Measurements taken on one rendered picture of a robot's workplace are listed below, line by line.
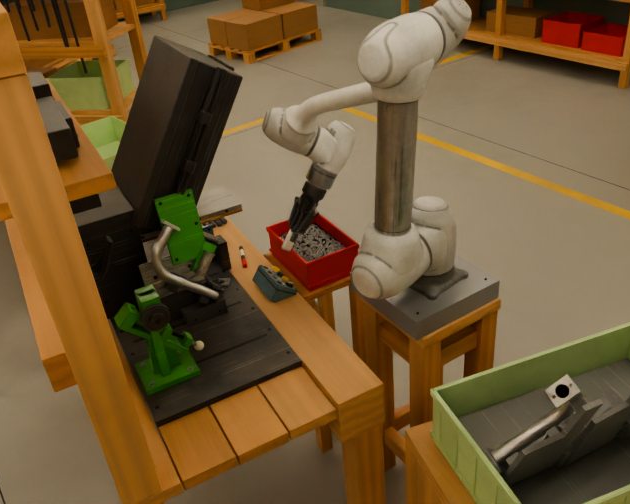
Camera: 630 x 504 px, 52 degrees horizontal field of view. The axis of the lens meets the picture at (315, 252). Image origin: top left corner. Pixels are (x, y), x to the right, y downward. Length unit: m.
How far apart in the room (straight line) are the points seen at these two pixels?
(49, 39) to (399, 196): 3.42
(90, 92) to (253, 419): 3.32
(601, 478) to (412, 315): 0.65
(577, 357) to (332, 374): 0.65
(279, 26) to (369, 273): 6.65
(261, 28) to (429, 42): 6.55
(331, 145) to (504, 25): 5.54
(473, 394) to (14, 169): 1.17
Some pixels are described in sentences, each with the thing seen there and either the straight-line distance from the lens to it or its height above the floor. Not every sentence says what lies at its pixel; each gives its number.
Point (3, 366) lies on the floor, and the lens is 3.69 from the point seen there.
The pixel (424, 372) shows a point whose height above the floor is 0.71.
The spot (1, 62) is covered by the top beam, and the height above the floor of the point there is 1.87.
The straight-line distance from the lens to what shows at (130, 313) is 1.70.
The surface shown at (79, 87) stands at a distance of 4.69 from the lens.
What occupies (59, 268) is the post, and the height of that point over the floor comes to 1.52.
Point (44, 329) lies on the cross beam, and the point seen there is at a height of 1.28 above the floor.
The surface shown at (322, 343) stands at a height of 0.90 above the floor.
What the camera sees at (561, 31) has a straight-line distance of 6.98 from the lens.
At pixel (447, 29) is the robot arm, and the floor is 1.72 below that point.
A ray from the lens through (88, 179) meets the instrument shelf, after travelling 1.47.
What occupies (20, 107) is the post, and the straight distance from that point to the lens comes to 1.10.
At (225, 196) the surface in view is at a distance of 2.20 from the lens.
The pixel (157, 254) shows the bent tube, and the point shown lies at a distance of 1.93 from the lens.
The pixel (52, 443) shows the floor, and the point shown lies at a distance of 3.15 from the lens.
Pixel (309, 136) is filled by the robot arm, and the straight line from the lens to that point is 1.97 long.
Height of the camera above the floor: 2.10
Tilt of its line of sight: 32 degrees down
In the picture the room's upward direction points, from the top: 6 degrees counter-clockwise
